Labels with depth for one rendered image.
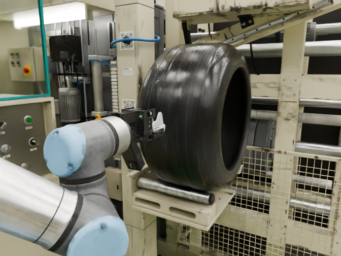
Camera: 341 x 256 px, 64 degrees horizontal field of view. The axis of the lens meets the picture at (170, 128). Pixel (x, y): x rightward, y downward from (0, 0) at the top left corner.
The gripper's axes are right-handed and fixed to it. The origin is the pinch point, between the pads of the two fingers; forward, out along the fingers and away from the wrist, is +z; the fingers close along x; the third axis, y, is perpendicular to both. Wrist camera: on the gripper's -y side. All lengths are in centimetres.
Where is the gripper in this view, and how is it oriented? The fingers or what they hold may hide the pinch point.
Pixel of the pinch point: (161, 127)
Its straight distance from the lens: 81.4
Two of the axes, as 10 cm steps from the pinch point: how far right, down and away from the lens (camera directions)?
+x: -8.7, -1.0, 4.8
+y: 0.0, -9.8, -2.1
